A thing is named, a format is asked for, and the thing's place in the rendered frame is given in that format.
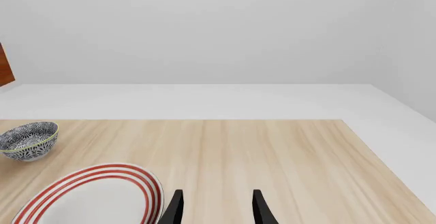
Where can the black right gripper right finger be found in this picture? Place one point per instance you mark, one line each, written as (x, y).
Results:
(262, 210)

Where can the wooden cabinet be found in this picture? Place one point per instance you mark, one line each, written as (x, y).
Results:
(5, 65)

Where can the white plate with red rings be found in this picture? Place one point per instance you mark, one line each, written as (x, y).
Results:
(98, 198)

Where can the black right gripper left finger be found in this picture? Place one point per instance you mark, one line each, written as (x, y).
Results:
(174, 210)

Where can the black and white patterned bowl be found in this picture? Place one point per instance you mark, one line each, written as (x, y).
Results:
(29, 142)

